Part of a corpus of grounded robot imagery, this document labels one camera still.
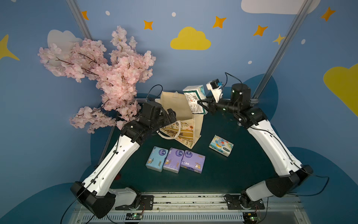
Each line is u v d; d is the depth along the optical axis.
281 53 0.86
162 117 0.57
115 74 0.59
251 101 0.52
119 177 0.44
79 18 0.72
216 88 0.55
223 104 0.58
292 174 0.40
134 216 0.71
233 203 0.74
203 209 0.73
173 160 0.86
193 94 0.63
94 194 0.37
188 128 0.85
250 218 0.71
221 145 0.91
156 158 0.86
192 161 0.85
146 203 0.75
